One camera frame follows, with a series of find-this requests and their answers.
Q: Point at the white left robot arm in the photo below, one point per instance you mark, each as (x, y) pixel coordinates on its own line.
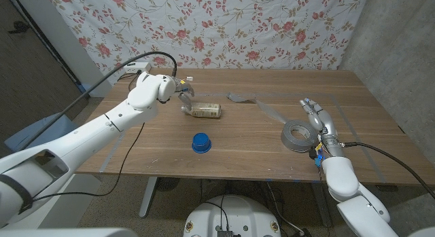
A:
(85, 135)

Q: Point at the white power adapter box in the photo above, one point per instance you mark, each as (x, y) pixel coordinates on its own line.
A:
(136, 67)

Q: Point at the grey duct tape roll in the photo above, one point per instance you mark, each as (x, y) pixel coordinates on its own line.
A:
(297, 142)

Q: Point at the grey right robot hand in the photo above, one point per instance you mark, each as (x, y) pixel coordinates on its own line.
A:
(326, 123)

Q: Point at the beige bottle with silver cap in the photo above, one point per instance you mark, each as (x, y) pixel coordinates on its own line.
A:
(205, 110)

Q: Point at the grey tape table marking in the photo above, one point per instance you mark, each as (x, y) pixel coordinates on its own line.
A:
(112, 152)
(360, 138)

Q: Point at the blue-grey plastic bin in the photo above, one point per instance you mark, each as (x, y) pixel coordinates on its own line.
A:
(54, 125)

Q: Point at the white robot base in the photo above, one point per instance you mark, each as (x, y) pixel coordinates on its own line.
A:
(231, 213)

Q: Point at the floral backdrop cloth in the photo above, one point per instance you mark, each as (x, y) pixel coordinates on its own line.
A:
(210, 26)

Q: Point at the metal table leg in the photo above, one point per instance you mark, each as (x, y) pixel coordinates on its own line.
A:
(321, 203)
(148, 196)

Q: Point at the black round fan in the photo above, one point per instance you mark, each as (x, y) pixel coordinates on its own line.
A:
(167, 183)

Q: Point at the white robot torso shell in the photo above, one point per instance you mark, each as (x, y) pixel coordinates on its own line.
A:
(68, 233)

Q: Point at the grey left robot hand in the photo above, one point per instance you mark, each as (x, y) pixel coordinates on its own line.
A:
(183, 91)

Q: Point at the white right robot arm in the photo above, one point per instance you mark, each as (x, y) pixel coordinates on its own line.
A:
(343, 182)

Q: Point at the blue plastic cup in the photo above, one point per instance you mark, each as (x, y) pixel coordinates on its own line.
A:
(201, 143)

